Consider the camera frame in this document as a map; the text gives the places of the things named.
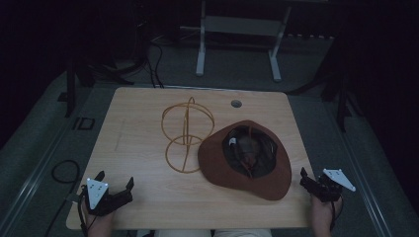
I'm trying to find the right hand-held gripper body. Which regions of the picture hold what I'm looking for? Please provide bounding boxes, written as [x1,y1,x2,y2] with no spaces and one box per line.
[309,168,357,203]

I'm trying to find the gold wire hat stand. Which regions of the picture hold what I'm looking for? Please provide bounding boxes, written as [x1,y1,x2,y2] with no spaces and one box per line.
[160,96,216,175]

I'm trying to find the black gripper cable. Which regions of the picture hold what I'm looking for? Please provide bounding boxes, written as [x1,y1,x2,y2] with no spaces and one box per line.
[76,185,91,237]
[328,195,346,232]

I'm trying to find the black floor cable loop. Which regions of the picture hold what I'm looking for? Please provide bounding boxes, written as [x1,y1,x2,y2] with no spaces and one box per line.
[50,159,81,185]

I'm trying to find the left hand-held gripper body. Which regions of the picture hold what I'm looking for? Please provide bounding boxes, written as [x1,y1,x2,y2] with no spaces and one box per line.
[81,177,134,217]

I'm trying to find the white metal desk frame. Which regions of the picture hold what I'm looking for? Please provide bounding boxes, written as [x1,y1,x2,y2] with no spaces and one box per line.
[195,0,293,83]

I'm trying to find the black metal stand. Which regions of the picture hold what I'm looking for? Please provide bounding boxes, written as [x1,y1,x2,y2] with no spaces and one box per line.
[320,73,365,133]
[57,55,100,119]

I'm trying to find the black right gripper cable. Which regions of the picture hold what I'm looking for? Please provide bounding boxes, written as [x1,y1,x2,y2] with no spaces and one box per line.
[328,195,346,232]

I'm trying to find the black floor cables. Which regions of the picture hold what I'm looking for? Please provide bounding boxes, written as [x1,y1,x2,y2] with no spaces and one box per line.
[144,36,166,89]

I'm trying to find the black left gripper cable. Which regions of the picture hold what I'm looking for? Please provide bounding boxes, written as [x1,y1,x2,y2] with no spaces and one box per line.
[76,185,91,237]

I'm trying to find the brown felt hat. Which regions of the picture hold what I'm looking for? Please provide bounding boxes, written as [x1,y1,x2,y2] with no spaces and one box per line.
[197,119,293,201]

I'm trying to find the person's left hand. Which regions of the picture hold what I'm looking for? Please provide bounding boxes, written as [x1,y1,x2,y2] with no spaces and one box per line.
[82,200,116,231]

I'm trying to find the black floor bracket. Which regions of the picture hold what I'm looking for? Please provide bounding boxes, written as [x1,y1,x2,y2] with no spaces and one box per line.
[71,117,97,131]

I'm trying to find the person's right hand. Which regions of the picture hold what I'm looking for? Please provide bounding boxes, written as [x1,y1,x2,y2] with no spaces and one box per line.
[310,193,344,228]

